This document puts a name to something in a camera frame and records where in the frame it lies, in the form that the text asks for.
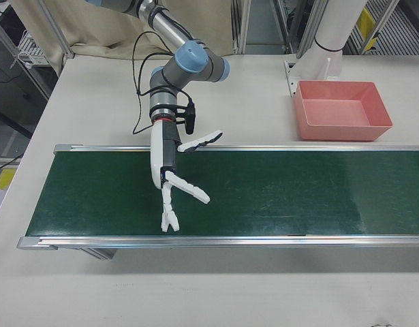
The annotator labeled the slanted aluminium frame post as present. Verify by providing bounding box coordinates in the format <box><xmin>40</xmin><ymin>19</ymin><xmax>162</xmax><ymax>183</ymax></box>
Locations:
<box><xmin>38</xmin><ymin>0</ymin><xmax>76</xmax><ymax>59</ymax></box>

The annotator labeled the wide aluminium frame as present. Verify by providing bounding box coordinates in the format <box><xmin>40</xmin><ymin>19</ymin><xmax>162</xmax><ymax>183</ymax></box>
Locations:
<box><xmin>275</xmin><ymin>0</ymin><xmax>319</xmax><ymax>57</ymax></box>

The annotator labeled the pink plastic box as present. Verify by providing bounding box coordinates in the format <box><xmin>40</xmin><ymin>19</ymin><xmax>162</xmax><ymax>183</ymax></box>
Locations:
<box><xmin>292</xmin><ymin>80</ymin><xmax>394</xmax><ymax>142</ymax></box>

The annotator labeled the yellow sheet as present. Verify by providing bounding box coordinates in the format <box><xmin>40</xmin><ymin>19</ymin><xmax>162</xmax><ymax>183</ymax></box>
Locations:
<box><xmin>0</xmin><ymin>168</ymin><xmax>18</xmax><ymax>189</ymax></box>

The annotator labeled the beige curtain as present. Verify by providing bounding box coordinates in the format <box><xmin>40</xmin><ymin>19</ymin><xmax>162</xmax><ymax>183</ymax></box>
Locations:
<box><xmin>10</xmin><ymin>0</ymin><xmax>243</xmax><ymax>75</ymax></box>

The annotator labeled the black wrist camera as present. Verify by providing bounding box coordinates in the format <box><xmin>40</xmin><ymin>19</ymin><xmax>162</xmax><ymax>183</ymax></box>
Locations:
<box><xmin>176</xmin><ymin>98</ymin><xmax>197</xmax><ymax>134</ymax></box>

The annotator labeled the grey slatted metal rack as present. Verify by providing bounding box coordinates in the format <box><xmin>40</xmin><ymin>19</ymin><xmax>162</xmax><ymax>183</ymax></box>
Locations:
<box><xmin>343</xmin><ymin>0</ymin><xmax>419</xmax><ymax>56</ymax></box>

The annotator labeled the white wire rack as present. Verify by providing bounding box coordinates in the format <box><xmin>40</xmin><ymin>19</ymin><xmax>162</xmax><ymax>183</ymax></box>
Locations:
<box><xmin>17</xmin><ymin>29</ymin><xmax>48</xmax><ymax>67</ymax></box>

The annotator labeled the green conveyor belt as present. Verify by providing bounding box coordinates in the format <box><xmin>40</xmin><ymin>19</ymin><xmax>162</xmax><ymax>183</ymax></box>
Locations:
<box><xmin>17</xmin><ymin>143</ymin><xmax>419</xmax><ymax>262</ymax></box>

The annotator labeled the yellow tag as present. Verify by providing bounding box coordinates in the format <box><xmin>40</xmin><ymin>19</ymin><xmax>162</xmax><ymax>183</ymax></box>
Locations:
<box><xmin>357</xmin><ymin>8</ymin><xmax>379</xmax><ymax>52</ymax></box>

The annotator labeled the white metal base bracket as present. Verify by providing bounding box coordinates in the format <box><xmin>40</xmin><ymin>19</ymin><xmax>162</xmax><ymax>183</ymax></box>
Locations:
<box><xmin>283</xmin><ymin>50</ymin><xmax>343</xmax><ymax>98</ymax></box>

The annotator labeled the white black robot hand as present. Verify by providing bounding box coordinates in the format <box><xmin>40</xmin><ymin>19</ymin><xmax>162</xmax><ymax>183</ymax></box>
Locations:
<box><xmin>149</xmin><ymin>121</ymin><xmax>226</xmax><ymax>234</ymax></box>

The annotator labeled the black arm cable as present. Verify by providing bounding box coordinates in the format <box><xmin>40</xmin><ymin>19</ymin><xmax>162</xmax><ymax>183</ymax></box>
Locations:
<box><xmin>131</xmin><ymin>31</ymin><xmax>196</xmax><ymax>136</ymax></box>

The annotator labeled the white cylindrical column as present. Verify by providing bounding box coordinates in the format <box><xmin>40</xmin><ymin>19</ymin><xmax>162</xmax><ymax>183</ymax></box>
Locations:
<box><xmin>313</xmin><ymin>0</ymin><xmax>367</xmax><ymax>52</ymax></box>

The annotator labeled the narrow aluminium profile post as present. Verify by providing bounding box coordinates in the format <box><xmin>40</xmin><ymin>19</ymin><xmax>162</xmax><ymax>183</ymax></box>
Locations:
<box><xmin>231</xmin><ymin>0</ymin><xmax>248</xmax><ymax>55</ymax></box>

